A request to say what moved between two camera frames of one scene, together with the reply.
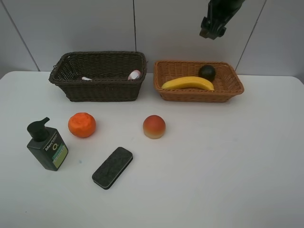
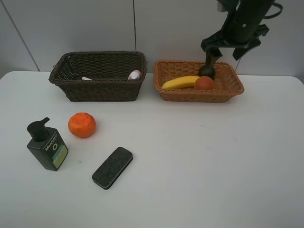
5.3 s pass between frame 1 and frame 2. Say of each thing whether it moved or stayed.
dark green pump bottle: stayed
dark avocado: stayed
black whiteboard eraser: stayed
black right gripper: moved
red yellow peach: moved
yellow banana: stayed
